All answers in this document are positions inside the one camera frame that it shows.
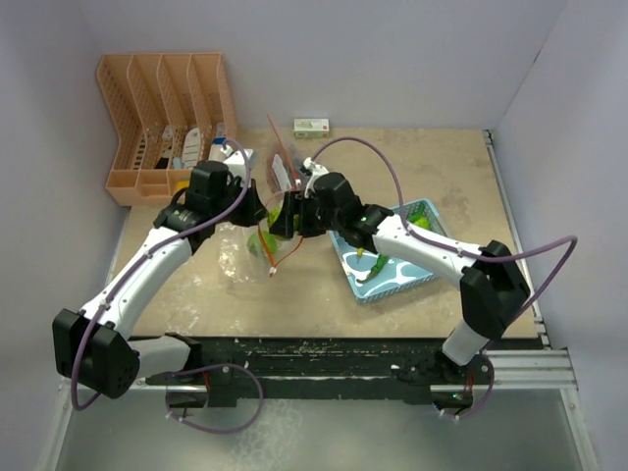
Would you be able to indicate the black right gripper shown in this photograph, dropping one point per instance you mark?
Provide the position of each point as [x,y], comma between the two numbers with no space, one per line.
[284,227]

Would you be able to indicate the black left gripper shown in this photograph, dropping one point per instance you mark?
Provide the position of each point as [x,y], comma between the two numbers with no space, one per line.
[255,211]

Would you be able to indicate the green custard apple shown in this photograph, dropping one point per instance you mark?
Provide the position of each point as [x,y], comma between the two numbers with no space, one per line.
[420,221]
[264,243]

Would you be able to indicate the clear zip top bag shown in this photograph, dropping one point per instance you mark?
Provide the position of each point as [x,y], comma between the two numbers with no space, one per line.
[250,255]
[287,167]

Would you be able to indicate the light blue plastic basket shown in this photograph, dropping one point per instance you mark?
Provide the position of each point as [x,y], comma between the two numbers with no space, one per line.
[398,275]

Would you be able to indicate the green chili pepper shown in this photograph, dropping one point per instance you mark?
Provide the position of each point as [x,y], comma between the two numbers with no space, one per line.
[381,262]

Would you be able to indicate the yellow-green custard apple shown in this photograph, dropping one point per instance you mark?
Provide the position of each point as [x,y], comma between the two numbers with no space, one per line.
[273,216]

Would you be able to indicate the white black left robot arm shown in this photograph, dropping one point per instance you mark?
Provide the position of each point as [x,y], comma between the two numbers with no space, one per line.
[93,346]

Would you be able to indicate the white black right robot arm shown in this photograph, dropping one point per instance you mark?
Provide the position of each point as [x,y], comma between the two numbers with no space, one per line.
[492,288]

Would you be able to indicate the white blue box in organizer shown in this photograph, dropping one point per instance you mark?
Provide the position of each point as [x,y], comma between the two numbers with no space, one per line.
[216,152]

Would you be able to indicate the white bottle in organizer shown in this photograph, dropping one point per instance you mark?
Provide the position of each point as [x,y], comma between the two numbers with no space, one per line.
[191,148]

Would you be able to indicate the small green white box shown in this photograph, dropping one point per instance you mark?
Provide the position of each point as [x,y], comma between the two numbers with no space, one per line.
[311,128]

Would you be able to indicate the orange plastic file organizer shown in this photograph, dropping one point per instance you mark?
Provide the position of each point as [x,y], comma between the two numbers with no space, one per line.
[156,102]

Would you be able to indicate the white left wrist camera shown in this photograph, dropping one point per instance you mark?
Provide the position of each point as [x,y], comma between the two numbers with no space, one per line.
[238,162]

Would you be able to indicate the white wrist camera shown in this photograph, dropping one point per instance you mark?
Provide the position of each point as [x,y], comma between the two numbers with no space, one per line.
[238,162]
[312,171]

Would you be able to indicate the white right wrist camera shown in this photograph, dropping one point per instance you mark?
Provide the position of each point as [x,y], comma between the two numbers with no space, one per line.
[312,171]

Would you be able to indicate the black metal base frame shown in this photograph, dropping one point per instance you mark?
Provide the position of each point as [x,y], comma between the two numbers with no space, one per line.
[413,371]

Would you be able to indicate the aluminium rail frame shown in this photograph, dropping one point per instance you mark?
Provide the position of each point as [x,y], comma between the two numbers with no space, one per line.
[538,395]

